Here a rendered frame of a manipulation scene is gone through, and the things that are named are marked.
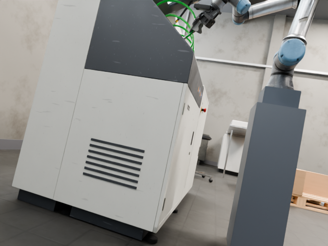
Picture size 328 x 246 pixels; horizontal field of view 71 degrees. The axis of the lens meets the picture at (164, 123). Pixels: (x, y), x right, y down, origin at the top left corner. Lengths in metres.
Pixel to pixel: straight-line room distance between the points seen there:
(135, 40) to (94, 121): 0.47
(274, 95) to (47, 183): 1.30
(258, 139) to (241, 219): 0.41
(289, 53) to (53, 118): 1.28
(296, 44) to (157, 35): 0.69
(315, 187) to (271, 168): 2.83
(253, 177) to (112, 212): 0.73
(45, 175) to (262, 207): 1.15
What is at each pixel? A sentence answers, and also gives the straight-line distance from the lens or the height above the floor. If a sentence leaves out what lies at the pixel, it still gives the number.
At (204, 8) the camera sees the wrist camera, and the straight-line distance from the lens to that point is 1.57.
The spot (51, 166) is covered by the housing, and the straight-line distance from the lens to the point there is 1.40.
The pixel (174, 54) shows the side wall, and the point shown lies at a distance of 1.19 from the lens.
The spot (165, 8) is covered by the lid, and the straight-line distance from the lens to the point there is 2.09.
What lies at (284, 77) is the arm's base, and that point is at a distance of 1.44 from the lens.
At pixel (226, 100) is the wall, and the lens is 7.51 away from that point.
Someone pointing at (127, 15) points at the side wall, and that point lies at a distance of 1.37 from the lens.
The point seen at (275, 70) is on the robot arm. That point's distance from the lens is 1.47.
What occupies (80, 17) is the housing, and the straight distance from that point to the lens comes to 1.51.
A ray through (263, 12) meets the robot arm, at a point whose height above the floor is 1.36.
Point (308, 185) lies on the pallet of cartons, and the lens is 4.08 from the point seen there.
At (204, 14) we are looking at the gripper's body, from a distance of 1.54.
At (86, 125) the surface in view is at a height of 0.49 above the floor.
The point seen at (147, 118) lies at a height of 0.59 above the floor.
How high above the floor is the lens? 0.51
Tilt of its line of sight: 4 degrees up
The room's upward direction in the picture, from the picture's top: 12 degrees clockwise
